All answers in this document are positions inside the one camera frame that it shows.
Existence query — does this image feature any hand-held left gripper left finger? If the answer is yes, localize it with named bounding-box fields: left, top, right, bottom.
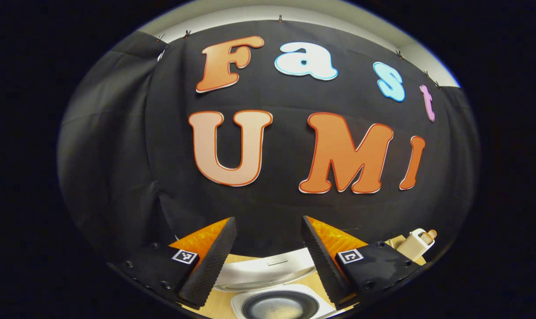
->
left=109, top=216, right=237, bottom=310

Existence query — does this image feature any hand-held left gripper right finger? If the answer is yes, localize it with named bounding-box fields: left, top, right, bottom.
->
left=300, top=215, right=428, bottom=311

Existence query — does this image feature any white rice cooker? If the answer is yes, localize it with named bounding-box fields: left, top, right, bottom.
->
left=214, top=247, right=338, bottom=319

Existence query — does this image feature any white toaster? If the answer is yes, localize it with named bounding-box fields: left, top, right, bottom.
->
left=396, top=228, right=438, bottom=263

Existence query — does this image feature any black backdrop cloth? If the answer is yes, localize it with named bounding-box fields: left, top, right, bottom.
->
left=58, top=20, right=480, bottom=262

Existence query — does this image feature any row of black cloth clips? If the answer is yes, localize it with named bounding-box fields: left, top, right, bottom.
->
left=156, top=15, right=441, bottom=89

